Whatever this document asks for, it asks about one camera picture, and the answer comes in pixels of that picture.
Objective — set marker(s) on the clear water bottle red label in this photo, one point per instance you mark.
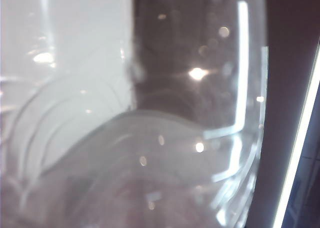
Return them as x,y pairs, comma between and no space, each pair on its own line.
150,112

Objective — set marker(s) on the long ceiling light strip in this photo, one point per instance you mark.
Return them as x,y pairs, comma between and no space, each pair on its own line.
300,137

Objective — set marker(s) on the wide brown desk partition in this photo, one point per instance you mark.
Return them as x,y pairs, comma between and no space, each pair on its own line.
282,62

